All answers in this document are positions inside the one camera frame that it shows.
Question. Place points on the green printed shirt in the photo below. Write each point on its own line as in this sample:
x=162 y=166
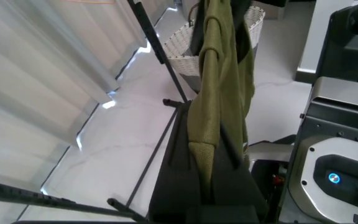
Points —
x=216 y=77

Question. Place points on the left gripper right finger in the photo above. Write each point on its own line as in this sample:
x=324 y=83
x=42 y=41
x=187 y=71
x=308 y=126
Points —
x=235 y=199

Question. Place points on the white curtain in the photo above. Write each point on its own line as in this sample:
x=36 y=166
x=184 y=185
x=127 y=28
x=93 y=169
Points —
x=42 y=62

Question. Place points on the white laundry basket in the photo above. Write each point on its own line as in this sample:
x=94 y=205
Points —
x=182 y=62

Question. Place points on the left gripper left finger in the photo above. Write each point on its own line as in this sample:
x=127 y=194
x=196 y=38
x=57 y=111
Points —
x=176 y=193

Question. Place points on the black clothes rack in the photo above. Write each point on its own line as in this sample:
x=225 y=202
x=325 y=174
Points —
x=154 y=40

